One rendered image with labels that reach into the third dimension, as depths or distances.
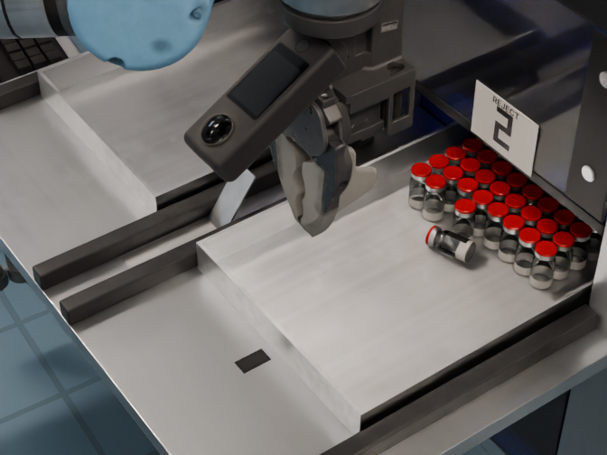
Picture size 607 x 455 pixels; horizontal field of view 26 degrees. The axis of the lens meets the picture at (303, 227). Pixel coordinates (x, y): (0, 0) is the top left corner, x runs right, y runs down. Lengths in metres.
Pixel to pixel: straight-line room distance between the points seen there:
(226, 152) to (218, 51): 0.69
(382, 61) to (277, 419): 0.37
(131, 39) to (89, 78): 0.83
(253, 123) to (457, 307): 0.43
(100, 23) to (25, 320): 1.82
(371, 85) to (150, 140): 0.56
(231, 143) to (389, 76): 0.13
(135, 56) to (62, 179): 0.70
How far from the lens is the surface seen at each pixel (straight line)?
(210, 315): 1.24
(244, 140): 0.88
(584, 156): 1.16
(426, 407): 1.14
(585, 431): 1.35
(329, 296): 1.25
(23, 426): 2.33
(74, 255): 1.29
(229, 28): 1.60
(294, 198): 0.99
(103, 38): 0.71
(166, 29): 0.70
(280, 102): 0.88
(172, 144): 1.43
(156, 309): 1.25
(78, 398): 2.35
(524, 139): 1.22
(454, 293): 1.26
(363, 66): 0.93
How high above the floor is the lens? 1.78
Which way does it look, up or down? 43 degrees down
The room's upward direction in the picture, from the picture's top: straight up
